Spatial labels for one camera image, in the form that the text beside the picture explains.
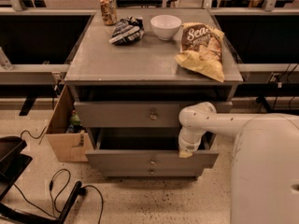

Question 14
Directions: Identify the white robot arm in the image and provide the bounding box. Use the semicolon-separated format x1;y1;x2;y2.
178;102;299;224

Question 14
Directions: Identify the black floor cable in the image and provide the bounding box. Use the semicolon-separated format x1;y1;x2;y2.
12;168;105;224

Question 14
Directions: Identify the grey top drawer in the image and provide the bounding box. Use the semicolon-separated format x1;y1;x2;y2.
73;100;233;129

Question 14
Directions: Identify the yellow brown chip bag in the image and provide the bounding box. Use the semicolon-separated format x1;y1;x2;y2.
175;22;224;82

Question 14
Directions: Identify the gold soda can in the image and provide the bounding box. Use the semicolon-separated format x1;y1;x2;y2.
100;0;117;25

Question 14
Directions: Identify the dark blue snack bag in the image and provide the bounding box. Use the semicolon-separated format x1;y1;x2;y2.
109;16;144;45

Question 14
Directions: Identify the green bottle in box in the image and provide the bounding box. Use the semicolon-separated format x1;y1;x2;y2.
69;110;81;126

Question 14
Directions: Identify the grey drawer cabinet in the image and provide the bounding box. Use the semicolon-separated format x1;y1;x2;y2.
64;7;244;180

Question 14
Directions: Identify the grey bottom drawer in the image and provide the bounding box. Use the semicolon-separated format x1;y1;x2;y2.
102;169;203;178

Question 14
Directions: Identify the grey drawer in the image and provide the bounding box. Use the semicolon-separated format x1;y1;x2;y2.
86;128;218;174
102;169;203;178
73;100;233;129

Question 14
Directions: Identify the black chair base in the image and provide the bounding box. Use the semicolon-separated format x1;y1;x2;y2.
0;136;85;224

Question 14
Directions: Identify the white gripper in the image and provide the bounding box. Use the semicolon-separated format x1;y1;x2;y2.
178;127;205;159

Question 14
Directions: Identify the white bowl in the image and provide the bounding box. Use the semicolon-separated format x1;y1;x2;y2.
150;15;182;40

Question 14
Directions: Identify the cardboard box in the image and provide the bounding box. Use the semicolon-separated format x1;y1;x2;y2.
45;86;93;162

